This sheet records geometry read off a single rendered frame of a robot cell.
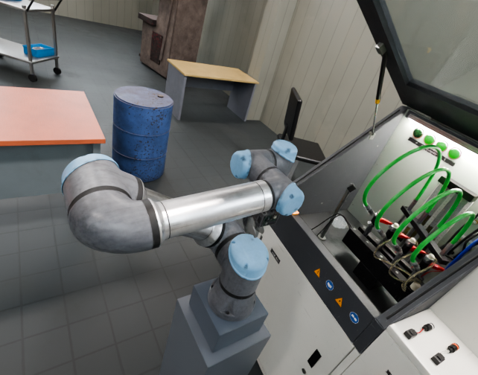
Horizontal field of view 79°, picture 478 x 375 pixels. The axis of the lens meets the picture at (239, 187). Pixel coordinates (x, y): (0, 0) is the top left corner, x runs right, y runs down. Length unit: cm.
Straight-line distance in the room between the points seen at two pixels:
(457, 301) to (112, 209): 108
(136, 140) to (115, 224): 216
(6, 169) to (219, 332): 156
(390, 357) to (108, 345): 137
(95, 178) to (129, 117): 202
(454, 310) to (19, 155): 211
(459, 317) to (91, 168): 116
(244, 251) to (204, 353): 35
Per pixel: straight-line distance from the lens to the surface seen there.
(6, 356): 196
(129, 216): 54
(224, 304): 91
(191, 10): 590
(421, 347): 112
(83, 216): 56
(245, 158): 74
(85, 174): 63
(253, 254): 81
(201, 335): 103
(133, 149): 272
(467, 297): 123
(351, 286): 117
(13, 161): 205
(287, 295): 145
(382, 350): 116
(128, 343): 190
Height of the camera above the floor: 169
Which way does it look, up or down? 33 degrees down
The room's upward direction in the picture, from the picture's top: 18 degrees clockwise
